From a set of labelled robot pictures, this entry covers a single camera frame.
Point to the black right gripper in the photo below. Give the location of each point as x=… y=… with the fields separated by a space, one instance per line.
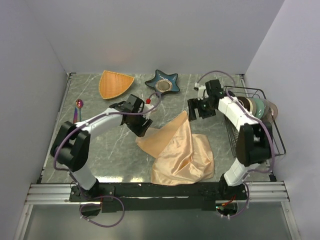
x=194 y=103

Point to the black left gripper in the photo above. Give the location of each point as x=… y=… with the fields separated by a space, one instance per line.
x=140 y=130

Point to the peach satin napkin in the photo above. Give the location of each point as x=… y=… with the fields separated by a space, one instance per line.
x=181 y=157

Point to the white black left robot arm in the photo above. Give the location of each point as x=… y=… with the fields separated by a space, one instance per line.
x=72 y=143

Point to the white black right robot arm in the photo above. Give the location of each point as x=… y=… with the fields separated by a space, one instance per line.
x=254 y=144

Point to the blue star-shaped dish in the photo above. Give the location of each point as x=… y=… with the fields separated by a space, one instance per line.
x=163 y=83

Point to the orange woven shield tray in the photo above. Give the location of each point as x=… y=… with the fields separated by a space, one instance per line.
x=113 y=84

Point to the brown bowl in rack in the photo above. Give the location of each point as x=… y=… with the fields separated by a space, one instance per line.
x=246 y=103

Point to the green plate in rack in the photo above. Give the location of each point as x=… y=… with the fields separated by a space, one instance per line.
x=259 y=107

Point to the iridescent spoon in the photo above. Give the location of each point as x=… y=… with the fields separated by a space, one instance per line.
x=79 y=105

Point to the iridescent knife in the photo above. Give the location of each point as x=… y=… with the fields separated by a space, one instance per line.
x=75 y=115

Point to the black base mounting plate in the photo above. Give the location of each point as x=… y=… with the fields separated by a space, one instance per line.
x=114 y=197

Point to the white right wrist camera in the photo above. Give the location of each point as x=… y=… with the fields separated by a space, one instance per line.
x=201 y=91

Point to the aluminium frame rail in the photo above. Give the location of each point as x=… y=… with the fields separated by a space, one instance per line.
x=59 y=194

